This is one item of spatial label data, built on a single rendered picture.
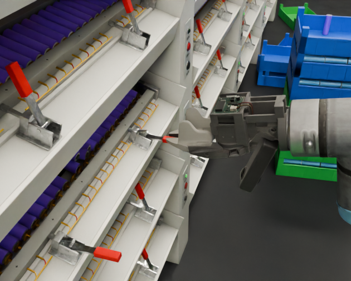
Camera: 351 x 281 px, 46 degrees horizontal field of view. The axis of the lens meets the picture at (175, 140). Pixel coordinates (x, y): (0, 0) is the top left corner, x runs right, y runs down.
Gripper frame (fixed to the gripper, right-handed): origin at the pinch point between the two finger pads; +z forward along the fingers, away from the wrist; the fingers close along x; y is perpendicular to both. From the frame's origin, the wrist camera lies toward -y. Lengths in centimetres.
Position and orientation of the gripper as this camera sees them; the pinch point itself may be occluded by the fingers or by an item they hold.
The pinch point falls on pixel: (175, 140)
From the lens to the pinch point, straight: 74.4
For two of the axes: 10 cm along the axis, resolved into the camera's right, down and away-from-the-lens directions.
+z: -9.2, 0.1, 3.8
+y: -2.2, -8.3, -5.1
